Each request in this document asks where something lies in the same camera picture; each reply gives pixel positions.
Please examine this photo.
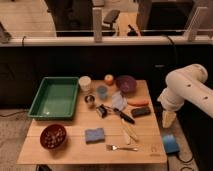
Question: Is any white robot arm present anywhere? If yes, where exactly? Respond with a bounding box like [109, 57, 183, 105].
[157, 64, 213, 128]

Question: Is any purple bowl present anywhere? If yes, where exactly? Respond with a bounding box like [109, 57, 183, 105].
[116, 75, 137, 93]

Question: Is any black rectangular block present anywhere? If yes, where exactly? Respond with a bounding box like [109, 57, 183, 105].
[131, 106, 151, 118]

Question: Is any black binder clip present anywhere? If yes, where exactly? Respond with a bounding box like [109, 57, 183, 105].
[96, 105, 107, 118]

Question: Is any office chair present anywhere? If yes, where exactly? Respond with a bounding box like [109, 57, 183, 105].
[102, 10, 120, 29]

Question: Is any blue tape roll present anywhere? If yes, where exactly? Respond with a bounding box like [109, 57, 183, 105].
[162, 135, 180, 154]

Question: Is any silver fork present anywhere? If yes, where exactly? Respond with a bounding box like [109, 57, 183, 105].
[106, 144, 138, 151]

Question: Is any black floor cable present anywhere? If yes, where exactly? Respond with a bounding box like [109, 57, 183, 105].
[176, 150, 196, 171]

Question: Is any wooden table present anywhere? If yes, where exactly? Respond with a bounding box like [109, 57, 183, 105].
[17, 79, 168, 166]

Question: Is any blue cup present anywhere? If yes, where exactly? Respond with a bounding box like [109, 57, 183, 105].
[96, 86, 107, 100]

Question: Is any white cup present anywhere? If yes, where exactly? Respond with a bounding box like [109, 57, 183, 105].
[78, 76, 92, 92]

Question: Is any clear plastic bag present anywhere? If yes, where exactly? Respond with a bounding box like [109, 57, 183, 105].
[112, 91, 127, 110]

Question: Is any blue sponge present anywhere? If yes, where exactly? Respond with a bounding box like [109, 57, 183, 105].
[85, 128, 105, 143]

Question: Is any cream spatula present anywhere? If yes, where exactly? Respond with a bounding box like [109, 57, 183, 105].
[121, 119, 138, 145]

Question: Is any white partition rail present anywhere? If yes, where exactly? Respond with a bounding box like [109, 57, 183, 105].
[0, 36, 213, 47]

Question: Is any carrot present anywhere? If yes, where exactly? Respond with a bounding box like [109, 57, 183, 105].
[127, 99, 149, 107]

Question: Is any green plastic tray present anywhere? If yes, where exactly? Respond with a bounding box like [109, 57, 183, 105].
[28, 77, 79, 121]

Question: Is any small metal cup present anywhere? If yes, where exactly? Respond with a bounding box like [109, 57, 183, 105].
[84, 95, 95, 108]

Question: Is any dark red bowl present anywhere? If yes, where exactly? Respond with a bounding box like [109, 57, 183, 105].
[40, 124, 67, 149]

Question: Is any black handled knife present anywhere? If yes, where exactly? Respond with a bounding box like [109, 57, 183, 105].
[104, 105, 135, 124]

